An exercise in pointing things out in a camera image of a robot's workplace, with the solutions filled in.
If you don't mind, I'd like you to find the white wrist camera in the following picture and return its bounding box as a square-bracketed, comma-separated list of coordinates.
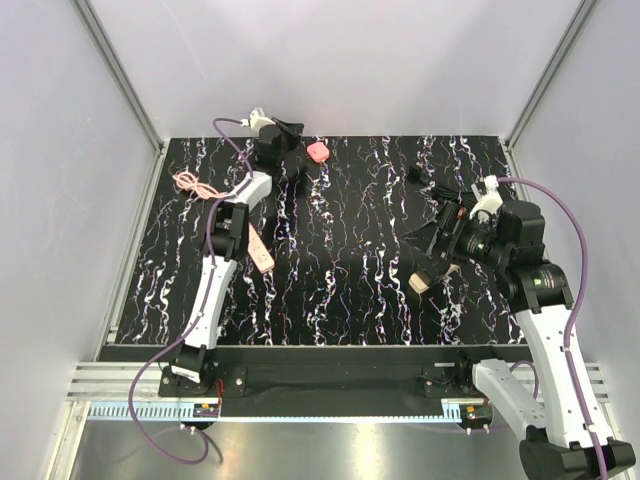
[241, 107, 275, 133]
[469, 175, 503, 224]

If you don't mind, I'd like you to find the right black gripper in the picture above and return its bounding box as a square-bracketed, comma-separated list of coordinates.
[400, 200, 511, 270]

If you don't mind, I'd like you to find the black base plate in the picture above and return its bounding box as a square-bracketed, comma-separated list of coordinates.
[157, 344, 514, 419]

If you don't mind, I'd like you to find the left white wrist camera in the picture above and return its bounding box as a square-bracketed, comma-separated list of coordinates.
[241, 107, 275, 133]

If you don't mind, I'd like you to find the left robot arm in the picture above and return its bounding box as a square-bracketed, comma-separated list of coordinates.
[161, 108, 305, 396]

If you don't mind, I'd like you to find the white red power strip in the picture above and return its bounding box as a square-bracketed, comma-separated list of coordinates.
[408, 264, 460, 295]

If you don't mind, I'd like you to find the white slotted cable duct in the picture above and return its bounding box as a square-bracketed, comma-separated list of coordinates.
[87, 401, 461, 423]

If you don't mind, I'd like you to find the pink cube socket adapter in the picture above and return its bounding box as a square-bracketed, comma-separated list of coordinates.
[306, 141, 330, 164]

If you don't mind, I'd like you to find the black power strip cord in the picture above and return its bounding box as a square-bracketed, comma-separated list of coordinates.
[417, 179, 481, 206]

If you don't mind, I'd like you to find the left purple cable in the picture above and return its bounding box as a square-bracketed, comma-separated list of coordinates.
[127, 117, 261, 466]

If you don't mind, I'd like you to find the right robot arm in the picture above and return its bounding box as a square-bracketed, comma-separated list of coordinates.
[403, 200, 636, 479]

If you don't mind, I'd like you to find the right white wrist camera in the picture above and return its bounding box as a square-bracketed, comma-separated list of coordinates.
[469, 175, 503, 224]

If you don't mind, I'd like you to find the pink power strip cord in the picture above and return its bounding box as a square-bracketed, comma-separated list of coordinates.
[171, 169, 226, 201]

